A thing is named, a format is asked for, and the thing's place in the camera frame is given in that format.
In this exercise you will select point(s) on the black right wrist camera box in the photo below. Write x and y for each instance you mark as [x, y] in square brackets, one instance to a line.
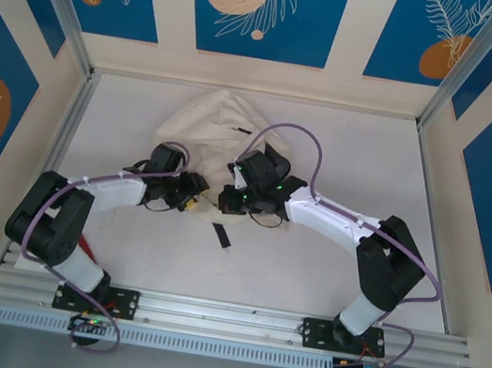
[255, 169]

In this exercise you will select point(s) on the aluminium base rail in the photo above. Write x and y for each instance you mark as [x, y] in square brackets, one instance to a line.
[223, 315]

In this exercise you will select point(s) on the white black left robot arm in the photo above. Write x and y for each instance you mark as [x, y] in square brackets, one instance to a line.
[115, 194]

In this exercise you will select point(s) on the cream canvas backpack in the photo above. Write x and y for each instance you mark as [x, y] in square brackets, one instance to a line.
[208, 125]

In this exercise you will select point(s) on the red pencil case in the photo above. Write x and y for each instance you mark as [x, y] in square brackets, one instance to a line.
[88, 250]

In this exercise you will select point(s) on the aluminium side rail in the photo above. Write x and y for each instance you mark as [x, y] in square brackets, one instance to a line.
[425, 173]
[74, 115]

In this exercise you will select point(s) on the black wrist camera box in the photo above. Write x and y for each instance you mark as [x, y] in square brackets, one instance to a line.
[255, 169]
[167, 158]

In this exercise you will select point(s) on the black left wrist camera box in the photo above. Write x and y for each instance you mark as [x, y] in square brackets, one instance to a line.
[167, 158]

